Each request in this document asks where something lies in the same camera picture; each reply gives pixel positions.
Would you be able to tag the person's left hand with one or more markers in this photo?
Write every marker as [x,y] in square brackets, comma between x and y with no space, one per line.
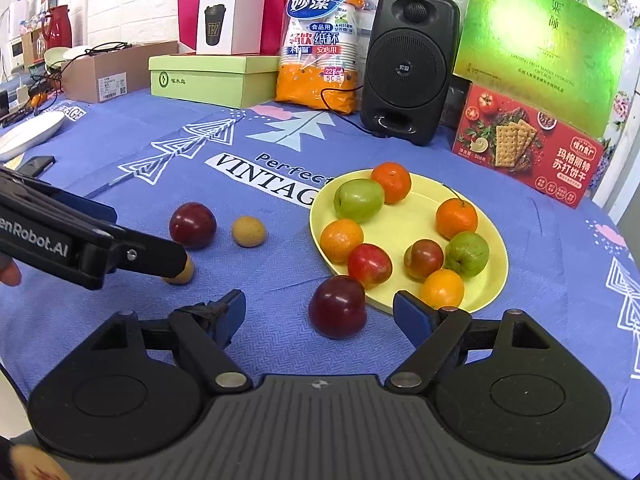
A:
[7,272]

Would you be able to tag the shiny green gift box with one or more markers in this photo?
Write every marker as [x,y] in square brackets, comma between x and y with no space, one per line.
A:
[540,50]

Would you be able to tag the yellow plastic plate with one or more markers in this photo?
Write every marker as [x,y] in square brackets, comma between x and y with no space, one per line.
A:
[405,225]

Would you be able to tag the small brown kiwi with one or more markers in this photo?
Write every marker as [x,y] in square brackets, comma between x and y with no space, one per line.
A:
[248,231]
[181,276]

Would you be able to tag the red-green apple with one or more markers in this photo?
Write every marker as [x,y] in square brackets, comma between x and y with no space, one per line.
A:
[423,258]

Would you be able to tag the white appliance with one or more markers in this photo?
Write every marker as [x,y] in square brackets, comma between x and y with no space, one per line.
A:
[20,35]

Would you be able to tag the red apple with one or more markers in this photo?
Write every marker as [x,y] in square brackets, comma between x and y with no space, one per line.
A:
[369,265]

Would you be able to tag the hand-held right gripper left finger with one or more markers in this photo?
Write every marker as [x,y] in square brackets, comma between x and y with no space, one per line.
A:
[235,310]

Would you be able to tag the red kettle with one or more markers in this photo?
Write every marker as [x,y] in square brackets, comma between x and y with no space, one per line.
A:
[55,27]

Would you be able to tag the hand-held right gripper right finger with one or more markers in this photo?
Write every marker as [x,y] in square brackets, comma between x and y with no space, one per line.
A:
[412,312]

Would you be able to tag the white oval device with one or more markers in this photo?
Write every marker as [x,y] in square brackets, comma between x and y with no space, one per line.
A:
[30,132]

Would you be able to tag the yellow-orange tangerine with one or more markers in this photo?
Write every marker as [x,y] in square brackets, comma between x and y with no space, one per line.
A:
[442,288]

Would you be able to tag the round green apple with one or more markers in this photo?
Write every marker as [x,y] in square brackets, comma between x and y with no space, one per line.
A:
[466,254]

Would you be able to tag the small dark red plum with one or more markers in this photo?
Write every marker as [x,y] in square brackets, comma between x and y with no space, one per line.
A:
[192,225]

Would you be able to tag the small orange tangerine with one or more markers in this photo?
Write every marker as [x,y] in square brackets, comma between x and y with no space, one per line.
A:
[342,240]

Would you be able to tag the white cup box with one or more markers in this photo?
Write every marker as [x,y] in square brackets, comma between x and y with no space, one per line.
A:
[235,15]

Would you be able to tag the brown cardboard box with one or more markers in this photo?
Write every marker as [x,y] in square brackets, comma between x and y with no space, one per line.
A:
[115,75]

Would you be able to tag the small black device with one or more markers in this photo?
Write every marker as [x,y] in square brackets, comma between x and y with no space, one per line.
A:
[35,163]

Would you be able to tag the white bowl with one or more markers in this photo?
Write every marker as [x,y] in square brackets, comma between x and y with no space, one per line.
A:
[65,55]

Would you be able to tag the large dark red plum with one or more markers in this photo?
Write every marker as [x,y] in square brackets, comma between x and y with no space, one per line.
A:
[336,306]

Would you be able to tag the red cracker box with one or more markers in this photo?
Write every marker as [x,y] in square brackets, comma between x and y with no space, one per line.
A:
[530,150]

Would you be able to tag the light green shoe box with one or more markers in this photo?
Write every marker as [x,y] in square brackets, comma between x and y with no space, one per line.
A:
[215,80]

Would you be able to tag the orange tangerine with stem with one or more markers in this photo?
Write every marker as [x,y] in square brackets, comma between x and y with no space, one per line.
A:
[456,220]

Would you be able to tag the magenta paper bag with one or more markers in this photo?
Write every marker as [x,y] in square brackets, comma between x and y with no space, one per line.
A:
[285,10]

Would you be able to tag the black speaker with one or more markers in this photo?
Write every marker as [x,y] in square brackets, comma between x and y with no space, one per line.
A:
[407,70]

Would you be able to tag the large oblong green fruit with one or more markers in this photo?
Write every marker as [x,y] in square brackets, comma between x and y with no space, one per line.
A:
[359,200]

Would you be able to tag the blue printed tablecloth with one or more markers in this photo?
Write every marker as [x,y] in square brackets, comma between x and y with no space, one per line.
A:
[150,160]

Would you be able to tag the orange paper cup package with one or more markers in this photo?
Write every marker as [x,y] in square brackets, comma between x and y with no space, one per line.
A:
[320,60]

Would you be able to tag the deep orange tangerine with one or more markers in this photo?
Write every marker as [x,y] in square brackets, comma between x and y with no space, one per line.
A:
[391,182]

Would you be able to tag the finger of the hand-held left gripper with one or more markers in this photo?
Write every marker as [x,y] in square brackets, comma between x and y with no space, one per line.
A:
[95,210]
[155,257]

